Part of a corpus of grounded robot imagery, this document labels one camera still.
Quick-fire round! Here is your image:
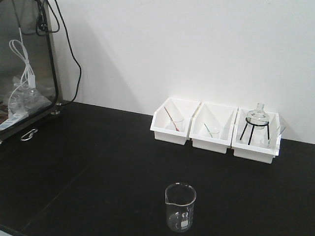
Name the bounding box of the black power cable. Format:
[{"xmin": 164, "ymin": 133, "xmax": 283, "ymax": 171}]
[{"xmin": 34, "ymin": 0, "xmax": 82, "ymax": 103}]

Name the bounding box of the glass fronted cabinet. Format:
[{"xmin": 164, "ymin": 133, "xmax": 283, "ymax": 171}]
[{"xmin": 0, "ymin": 0, "xmax": 59, "ymax": 141}]

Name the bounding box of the plastic bag with glassware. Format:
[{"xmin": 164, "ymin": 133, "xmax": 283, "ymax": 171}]
[{"xmin": 5, "ymin": 76, "xmax": 52, "ymax": 115}]

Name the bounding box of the glass flask on stand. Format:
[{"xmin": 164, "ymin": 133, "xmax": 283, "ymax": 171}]
[{"xmin": 247, "ymin": 103, "xmax": 270, "ymax": 129}]

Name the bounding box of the right white storage bin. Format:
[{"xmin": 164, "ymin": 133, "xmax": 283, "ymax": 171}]
[{"xmin": 231, "ymin": 108, "xmax": 282, "ymax": 164}]

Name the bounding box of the middle white storage bin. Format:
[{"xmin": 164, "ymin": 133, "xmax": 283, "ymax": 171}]
[{"xmin": 189, "ymin": 102, "xmax": 238, "ymax": 154}]

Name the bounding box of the black wire tripod stand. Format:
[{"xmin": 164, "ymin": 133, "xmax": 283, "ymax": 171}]
[{"xmin": 240, "ymin": 118, "xmax": 270, "ymax": 145}]

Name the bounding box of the red pipette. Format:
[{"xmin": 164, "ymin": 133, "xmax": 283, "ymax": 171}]
[{"xmin": 164, "ymin": 106, "xmax": 180, "ymax": 132}]

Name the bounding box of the silver cabinet foot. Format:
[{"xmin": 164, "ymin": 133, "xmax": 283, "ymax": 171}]
[{"xmin": 50, "ymin": 102, "xmax": 62, "ymax": 115}]

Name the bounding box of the small beaker in bin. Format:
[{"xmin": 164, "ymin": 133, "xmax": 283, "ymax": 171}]
[
  {"xmin": 170, "ymin": 118, "xmax": 185, "ymax": 132},
  {"xmin": 259, "ymin": 139, "xmax": 273, "ymax": 149},
  {"xmin": 209, "ymin": 127, "xmax": 220, "ymax": 139}
]

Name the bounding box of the white cable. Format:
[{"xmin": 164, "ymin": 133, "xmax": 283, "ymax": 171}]
[{"xmin": 7, "ymin": 27, "xmax": 36, "ymax": 114}]

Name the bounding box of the white power strip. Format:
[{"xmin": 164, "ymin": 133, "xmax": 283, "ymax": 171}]
[{"xmin": 0, "ymin": 112, "xmax": 29, "ymax": 130}]

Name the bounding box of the small beaker in left bin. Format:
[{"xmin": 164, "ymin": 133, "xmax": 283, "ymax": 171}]
[{"xmin": 170, "ymin": 118, "xmax": 185, "ymax": 132}]

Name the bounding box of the small beaker in middle bin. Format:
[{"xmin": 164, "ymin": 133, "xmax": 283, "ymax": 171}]
[{"xmin": 209, "ymin": 127, "xmax": 220, "ymax": 139}]

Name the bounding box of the small beaker in right bin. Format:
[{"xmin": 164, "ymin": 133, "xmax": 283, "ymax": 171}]
[{"xmin": 259, "ymin": 139, "xmax": 273, "ymax": 149}]

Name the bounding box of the large empty glass beaker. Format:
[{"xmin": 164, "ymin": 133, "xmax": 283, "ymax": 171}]
[{"xmin": 165, "ymin": 182, "xmax": 197, "ymax": 233}]

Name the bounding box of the white storage bin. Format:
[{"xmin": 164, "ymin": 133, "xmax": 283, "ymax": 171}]
[
  {"xmin": 231, "ymin": 108, "xmax": 282, "ymax": 164},
  {"xmin": 189, "ymin": 102, "xmax": 238, "ymax": 154},
  {"xmin": 150, "ymin": 97, "xmax": 201, "ymax": 145}
]

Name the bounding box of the left white storage bin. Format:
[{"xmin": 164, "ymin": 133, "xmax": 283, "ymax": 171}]
[{"xmin": 150, "ymin": 97, "xmax": 201, "ymax": 145}]

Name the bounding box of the silver carabiner ring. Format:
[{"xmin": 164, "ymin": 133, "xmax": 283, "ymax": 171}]
[{"xmin": 20, "ymin": 128, "xmax": 39, "ymax": 142}]

